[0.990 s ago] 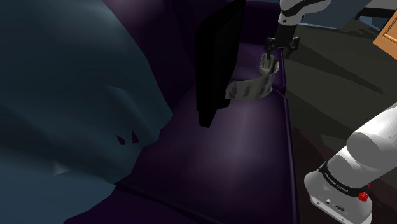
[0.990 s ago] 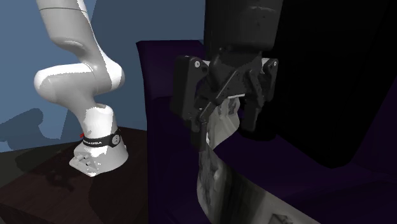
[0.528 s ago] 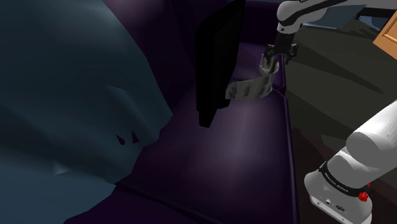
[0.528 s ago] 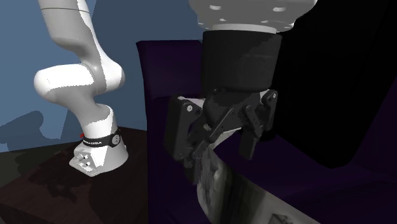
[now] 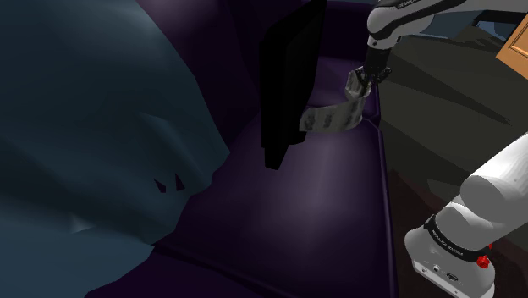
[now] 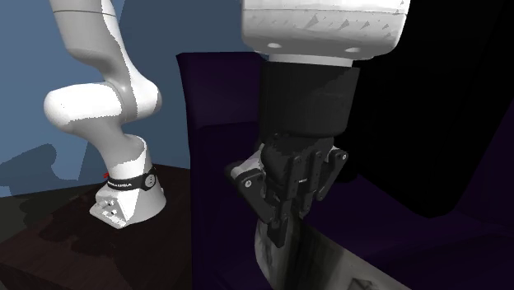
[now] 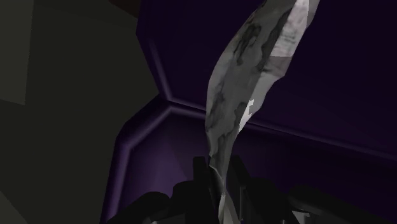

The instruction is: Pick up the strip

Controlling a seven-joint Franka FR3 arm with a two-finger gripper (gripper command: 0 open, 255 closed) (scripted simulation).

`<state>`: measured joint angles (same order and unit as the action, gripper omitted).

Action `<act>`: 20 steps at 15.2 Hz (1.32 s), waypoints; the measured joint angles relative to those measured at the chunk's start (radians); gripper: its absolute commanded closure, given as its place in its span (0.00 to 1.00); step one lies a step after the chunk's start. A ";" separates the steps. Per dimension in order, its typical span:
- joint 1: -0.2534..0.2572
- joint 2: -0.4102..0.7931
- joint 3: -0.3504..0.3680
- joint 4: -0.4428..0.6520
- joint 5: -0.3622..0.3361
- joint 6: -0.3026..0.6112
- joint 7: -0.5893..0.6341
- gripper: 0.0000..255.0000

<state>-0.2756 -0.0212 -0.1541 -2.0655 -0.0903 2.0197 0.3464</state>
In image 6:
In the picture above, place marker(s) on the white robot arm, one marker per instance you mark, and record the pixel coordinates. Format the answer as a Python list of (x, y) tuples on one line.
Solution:
[(100, 108)]

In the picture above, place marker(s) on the dark wooden robot stand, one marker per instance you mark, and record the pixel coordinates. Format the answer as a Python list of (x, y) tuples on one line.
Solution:
[(60, 249)]

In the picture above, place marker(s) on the grey white flat object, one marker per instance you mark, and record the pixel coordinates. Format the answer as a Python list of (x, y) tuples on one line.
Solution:
[(321, 265)]

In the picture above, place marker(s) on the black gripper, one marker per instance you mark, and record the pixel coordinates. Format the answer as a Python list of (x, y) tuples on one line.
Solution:
[(307, 100)]

